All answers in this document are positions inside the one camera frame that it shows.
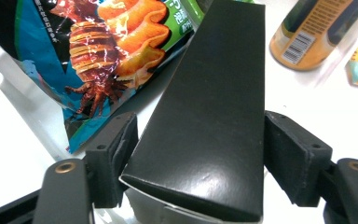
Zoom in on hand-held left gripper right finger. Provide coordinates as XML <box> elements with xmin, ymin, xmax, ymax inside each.
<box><xmin>263</xmin><ymin>110</ymin><xmax>334</xmax><ymax>208</ymax></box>

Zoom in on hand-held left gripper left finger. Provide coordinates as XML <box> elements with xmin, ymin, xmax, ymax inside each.
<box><xmin>84</xmin><ymin>111</ymin><xmax>140</xmax><ymax>209</ymax></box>

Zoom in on black box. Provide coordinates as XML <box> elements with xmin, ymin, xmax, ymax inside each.
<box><xmin>119</xmin><ymin>0</ymin><xmax>267</xmax><ymax>224</ymax></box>

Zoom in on white tray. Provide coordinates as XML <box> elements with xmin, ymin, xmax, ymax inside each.
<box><xmin>0</xmin><ymin>29</ymin><xmax>358</xmax><ymax>224</ymax></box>

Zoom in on blue chips bag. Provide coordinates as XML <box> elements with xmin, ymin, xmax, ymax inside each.
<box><xmin>0</xmin><ymin>0</ymin><xmax>206</xmax><ymax>155</ymax></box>

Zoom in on orange drink bottle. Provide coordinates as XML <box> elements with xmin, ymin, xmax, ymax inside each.
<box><xmin>268</xmin><ymin>0</ymin><xmax>358</xmax><ymax>72</ymax></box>

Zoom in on green snack packet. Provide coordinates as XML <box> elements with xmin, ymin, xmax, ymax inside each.
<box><xmin>180</xmin><ymin>0</ymin><xmax>213</xmax><ymax>31</ymax></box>

